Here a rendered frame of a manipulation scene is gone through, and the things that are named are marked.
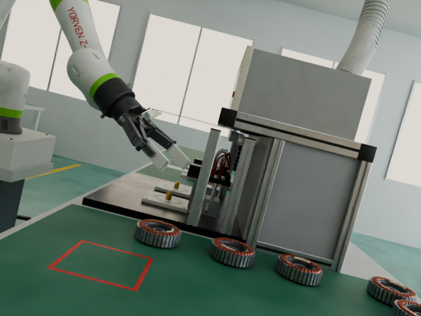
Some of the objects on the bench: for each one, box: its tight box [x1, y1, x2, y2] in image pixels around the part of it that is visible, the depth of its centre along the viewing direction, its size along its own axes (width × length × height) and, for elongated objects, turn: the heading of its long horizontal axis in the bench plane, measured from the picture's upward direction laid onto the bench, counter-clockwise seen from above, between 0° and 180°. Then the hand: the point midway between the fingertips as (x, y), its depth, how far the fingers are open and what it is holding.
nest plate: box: [142, 191, 189, 213], centre depth 123 cm, size 15×15×1 cm
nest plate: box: [155, 181, 193, 199], centre depth 147 cm, size 15×15×1 cm
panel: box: [236, 135, 273, 240], centre depth 134 cm, size 1×66×30 cm, turn 106°
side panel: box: [244, 137, 373, 273], centre depth 102 cm, size 28×3×32 cm, turn 16°
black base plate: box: [82, 172, 242, 242], centre depth 135 cm, size 47×64×2 cm
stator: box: [134, 219, 182, 248], centre depth 89 cm, size 11×11×4 cm
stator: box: [209, 237, 256, 268], centre depth 89 cm, size 11×11×4 cm
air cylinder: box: [201, 194, 219, 218], centre depth 123 cm, size 5×8×6 cm
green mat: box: [0, 204, 393, 316], centre depth 71 cm, size 94×61×1 cm, turn 16°
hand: (174, 163), depth 87 cm, fingers open, 13 cm apart
